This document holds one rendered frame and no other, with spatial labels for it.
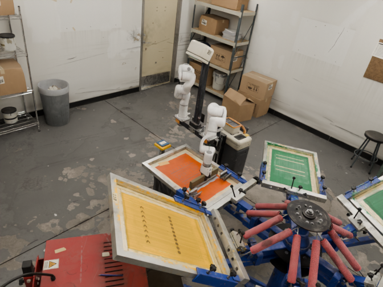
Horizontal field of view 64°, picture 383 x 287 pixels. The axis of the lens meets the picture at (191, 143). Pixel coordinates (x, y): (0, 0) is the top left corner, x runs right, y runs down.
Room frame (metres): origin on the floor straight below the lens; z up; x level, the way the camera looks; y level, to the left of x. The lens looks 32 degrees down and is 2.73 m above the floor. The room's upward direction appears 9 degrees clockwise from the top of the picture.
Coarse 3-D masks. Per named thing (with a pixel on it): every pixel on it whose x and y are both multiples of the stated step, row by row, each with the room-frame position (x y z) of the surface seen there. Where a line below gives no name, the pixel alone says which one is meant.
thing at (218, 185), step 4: (180, 156) 2.52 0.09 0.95; (184, 156) 2.53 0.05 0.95; (188, 156) 2.54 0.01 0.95; (172, 160) 2.44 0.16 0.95; (176, 160) 2.45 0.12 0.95; (180, 160) 2.46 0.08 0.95; (184, 160) 2.47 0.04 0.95; (188, 160) 2.48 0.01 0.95; (192, 160) 2.49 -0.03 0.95; (180, 164) 2.39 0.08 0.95; (196, 164) 2.43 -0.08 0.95; (200, 164) 2.44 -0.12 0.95; (216, 180) 2.23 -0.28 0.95; (220, 180) 2.24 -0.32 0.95; (208, 184) 2.15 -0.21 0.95; (212, 184) 2.16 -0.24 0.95; (216, 184) 2.16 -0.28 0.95; (220, 184) 2.17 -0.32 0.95; (224, 184) 2.18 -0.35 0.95; (228, 184) 2.19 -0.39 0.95; (212, 188) 2.10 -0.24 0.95; (216, 188) 2.11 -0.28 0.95; (220, 188) 2.12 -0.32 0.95; (224, 188) 2.13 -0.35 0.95
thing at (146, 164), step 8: (184, 144) 2.70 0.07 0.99; (168, 152) 2.51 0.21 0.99; (176, 152) 2.56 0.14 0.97; (192, 152) 2.61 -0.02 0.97; (152, 160) 2.34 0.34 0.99; (160, 160) 2.40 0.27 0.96; (144, 168) 2.25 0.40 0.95; (152, 168) 2.22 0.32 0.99; (160, 176) 2.12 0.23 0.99; (168, 184) 2.03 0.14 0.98; (240, 184) 2.17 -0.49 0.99; (224, 192) 2.03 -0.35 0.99; (216, 200) 1.92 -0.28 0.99
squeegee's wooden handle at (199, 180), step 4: (216, 168) 2.27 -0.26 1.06; (212, 172) 2.22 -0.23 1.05; (216, 172) 2.27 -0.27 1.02; (200, 176) 2.12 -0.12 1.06; (204, 176) 2.14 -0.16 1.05; (212, 176) 2.23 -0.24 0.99; (192, 180) 2.06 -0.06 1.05; (196, 180) 2.06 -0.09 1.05; (200, 180) 2.10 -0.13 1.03; (192, 184) 2.02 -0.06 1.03; (196, 184) 2.06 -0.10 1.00; (192, 188) 2.03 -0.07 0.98
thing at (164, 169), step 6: (174, 162) 2.40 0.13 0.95; (156, 168) 2.27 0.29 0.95; (162, 168) 2.29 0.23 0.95; (168, 168) 2.30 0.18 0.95; (168, 174) 2.21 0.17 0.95; (174, 180) 2.14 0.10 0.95; (180, 186) 2.07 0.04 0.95; (186, 186) 2.08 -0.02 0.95; (204, 192) 2.03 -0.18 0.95; (210, 192) 2.04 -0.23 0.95; (216, 192) 2.06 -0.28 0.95; (204, 198) 1.96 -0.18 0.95
